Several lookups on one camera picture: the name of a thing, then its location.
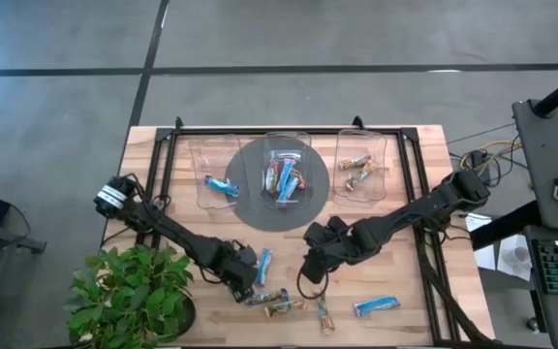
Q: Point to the white paper sheet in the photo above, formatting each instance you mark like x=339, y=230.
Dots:
x=483, y=252

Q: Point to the clear plastic tray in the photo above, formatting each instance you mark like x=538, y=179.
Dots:
x=361, y=145
x=286, y=145
x=216, y=169

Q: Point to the white cup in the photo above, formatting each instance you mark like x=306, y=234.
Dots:
x=518, y=254

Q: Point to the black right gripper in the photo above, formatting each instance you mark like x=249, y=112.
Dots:
x=332, y=237

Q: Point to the multicolour granola bar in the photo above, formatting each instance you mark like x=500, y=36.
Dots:
x=269, y=296

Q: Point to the red green granola bar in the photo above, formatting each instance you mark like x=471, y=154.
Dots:
x=271, y=177

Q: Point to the black power adapter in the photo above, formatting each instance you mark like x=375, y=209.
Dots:
x=478, y=160

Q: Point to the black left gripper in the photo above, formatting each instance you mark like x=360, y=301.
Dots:
x=240, y=266

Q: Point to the black metal table frame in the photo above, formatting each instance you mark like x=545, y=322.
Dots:
x=407, y=160

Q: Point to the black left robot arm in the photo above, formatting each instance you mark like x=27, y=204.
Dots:
x=167, y=228

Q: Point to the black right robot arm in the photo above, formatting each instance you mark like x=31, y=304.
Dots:
x=414, y=208

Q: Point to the black plant pot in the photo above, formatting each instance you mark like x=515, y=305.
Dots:
x=187, y=317

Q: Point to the red brown granola bar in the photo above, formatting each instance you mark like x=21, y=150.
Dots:
x=300, y=179

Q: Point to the green potted plant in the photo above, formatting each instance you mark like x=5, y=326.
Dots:
x=124, y=291

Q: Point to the round grey mat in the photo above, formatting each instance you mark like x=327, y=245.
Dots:
x=279, y=215

